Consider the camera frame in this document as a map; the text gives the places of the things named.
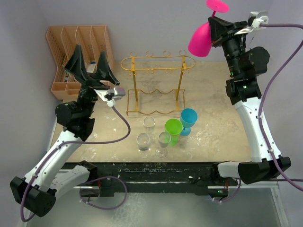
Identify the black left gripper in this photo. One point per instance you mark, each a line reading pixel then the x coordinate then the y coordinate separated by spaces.
pixel 75 65

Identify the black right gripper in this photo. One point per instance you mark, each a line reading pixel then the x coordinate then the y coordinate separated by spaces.
pixel 222 30

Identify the pink plastic wine glass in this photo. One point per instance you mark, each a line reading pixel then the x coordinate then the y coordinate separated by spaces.
pixel 200 43

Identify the blue plastic wine glass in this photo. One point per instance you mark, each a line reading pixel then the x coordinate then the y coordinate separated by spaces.
pixel 188 119

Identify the green plastic wine glass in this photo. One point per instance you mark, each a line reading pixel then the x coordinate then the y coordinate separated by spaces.
pixel 174 127

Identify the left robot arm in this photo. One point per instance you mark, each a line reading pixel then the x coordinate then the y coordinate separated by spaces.
pixel 38 190

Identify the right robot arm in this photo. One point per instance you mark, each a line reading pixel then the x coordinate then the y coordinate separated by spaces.
pixel 244 93

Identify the clear wine glass rear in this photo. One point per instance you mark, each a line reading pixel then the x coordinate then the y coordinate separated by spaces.
pixel 149 125

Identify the clear wine glass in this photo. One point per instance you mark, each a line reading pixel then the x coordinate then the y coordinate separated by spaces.
pixel 144 145
pixel 149 125
pixel 164 139

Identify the clear wine glass front left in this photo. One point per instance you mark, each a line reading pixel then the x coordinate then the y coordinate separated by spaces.
pixel 144 145

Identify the clear wine glass front right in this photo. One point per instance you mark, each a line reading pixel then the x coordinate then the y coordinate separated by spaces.
pixel 164 139

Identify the peach plastic desk organizer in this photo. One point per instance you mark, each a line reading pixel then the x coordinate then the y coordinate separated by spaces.
pixel 62 41

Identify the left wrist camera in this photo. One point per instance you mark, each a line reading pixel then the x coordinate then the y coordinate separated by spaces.
pixel 114 95

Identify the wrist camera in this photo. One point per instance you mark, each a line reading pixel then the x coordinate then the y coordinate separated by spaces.
pixel 114 95
pixel 256 19

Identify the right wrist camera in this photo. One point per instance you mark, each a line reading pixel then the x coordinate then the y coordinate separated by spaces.
pixel 256 19

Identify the gold wire wine glass rack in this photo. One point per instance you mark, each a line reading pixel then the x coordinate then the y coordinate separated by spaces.
pixel 129 64

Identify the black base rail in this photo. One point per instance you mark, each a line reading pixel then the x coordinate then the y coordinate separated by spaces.
pixel 198 178

